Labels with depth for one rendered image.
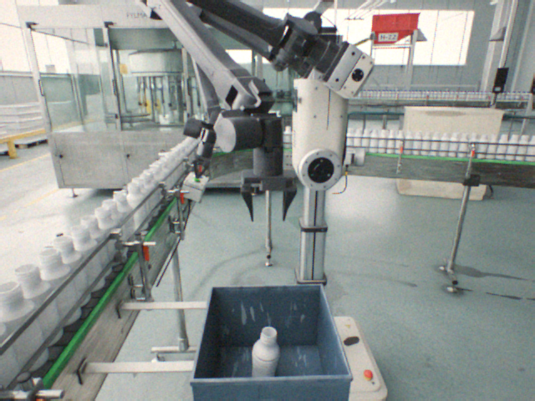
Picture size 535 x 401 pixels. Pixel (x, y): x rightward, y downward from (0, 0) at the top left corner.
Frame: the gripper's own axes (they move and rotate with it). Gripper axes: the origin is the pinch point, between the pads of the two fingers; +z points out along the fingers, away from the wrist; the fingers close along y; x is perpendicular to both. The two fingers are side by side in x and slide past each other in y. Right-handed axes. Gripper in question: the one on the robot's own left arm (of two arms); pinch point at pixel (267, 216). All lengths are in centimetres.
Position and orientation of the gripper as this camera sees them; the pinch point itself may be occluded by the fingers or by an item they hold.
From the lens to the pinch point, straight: 66.4
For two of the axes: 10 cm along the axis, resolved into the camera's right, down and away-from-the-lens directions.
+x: -0.4, -3.2, 9.5
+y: 10.0, -0.1, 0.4
